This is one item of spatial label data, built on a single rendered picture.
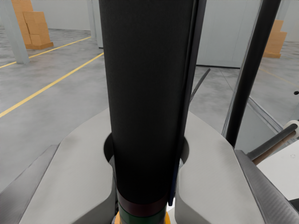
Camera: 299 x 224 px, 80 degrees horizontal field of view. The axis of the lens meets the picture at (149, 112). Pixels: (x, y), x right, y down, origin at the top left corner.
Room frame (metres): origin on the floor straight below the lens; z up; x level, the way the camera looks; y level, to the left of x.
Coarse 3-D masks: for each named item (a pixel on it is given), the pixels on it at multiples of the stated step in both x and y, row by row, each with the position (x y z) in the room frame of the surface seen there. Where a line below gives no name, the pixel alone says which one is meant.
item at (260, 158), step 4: (292, 132) 0.24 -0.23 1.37; (288, 136) 0.23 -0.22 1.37; (292, 136) 0.23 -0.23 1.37; (280, 140) 0.22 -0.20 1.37; (284, 140) 0.22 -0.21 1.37; (276, 144) 0.21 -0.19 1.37; (280, 144) 0.21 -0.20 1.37; (272, 148) 0.20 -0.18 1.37; (276, 148) 0.20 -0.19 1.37; (264, 152) 0.19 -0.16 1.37; (268, 152) 0.19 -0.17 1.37; (272, 152) 0.20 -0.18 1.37; (260, 156) 0.18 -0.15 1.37; (264, 156) 0.18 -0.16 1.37; (252, 160) 0.17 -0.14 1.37; (256, 160) 0.17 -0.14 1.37; (260, 160) 0.18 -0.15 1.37; (256, 164) 0.17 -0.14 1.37
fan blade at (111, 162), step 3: (111, 159) 0.41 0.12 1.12; (111, 162) 0.40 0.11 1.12; (114, 162) 0.36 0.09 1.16; (111, 165) 0.39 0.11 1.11; (114, 165) 0.35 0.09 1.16; (114, 168) 0.35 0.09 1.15; (114, 171) 0.34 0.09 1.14; (114, 174) 0.34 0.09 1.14; (114, 177) 0.33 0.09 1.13; (114, 180) 0.33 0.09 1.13; (114, 183) 0.33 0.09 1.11; (114, 186) 0.33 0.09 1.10
